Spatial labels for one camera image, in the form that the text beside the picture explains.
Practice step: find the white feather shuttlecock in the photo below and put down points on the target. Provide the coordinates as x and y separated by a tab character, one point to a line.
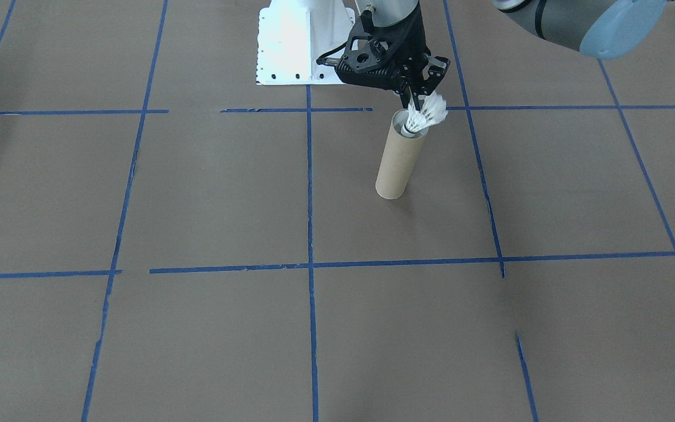
428	114

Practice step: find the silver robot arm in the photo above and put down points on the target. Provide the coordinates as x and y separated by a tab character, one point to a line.
560	23

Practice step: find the brown cardboard tube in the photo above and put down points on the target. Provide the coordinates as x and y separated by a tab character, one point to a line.
399	164

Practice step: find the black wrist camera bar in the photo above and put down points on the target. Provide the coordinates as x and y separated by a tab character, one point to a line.
367	73

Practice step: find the white pedestal with square plate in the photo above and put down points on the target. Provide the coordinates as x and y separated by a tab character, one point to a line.
302	41

